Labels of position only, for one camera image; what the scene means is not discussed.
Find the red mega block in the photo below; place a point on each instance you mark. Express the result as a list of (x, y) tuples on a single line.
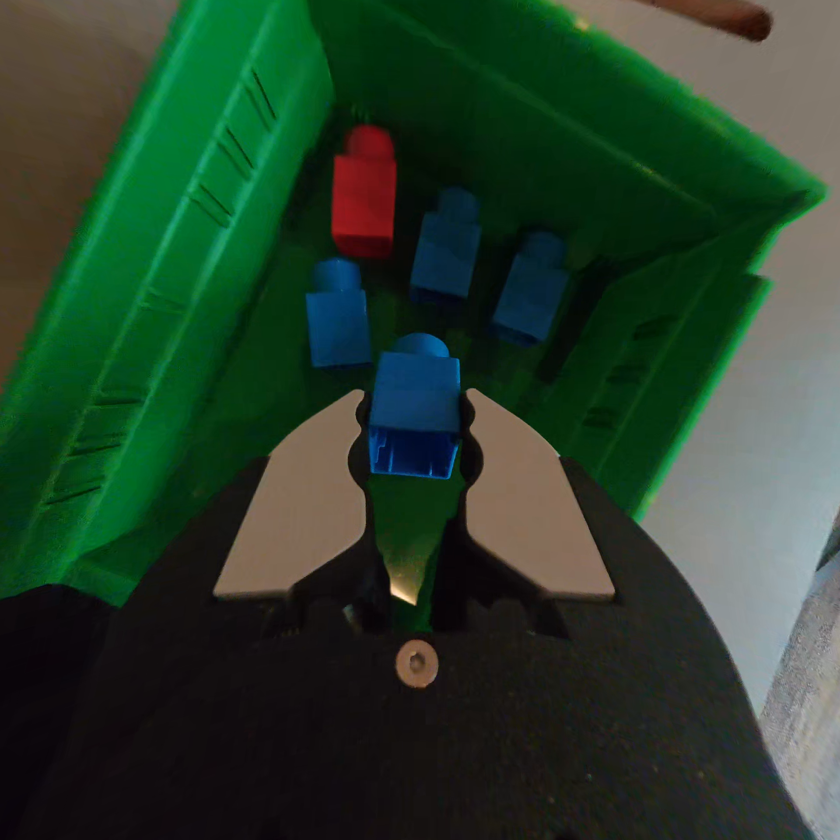
[(364, 203)]

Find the green plastic bin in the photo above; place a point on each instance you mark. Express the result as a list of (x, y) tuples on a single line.
[(197, 295)]

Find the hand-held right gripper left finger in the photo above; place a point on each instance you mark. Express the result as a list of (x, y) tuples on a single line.
[(295, 518)]

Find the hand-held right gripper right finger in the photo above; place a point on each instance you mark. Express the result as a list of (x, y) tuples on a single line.
[(538, 518)]

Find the blue mega block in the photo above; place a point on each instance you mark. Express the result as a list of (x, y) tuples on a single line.
[(531, 302), (338, 328), (446, 256), (413, 400)]

